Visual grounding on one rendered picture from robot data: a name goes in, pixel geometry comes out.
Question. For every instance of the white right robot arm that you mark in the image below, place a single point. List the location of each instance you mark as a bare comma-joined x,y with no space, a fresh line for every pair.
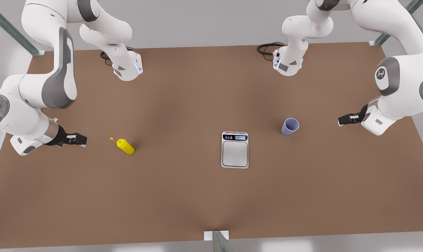
33,87

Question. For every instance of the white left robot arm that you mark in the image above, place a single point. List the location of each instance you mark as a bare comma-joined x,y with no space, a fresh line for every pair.
400,84

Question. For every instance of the yellow sauce bottle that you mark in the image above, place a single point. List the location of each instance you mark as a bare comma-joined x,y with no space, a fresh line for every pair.
126,146

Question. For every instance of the lavender cup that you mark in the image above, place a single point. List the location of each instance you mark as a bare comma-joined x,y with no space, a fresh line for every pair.
290,126

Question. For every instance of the silver kitchen scale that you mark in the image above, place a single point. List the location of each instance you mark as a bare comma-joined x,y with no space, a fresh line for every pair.
235,150

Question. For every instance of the silver frame post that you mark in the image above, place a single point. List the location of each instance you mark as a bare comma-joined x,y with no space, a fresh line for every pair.
218,240
395,24
12,29

